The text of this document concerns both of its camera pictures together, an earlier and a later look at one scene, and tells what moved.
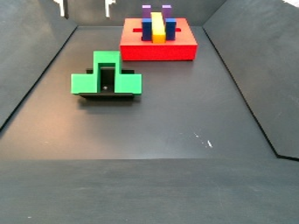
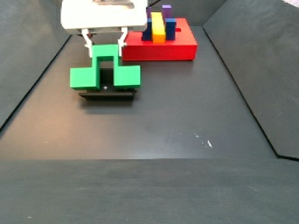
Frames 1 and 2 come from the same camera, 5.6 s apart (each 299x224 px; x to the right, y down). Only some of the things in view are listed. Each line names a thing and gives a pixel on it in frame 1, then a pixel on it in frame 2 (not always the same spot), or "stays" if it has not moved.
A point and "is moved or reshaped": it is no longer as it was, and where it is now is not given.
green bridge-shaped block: x=128 y=84 is moved or reshaped
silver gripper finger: x=61 y=3 -> x=89 y=14
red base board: x=135 y=49 stays
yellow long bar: x=157 y=27 stays
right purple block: x=167 y=10 stays
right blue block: x=171 y=29 stays
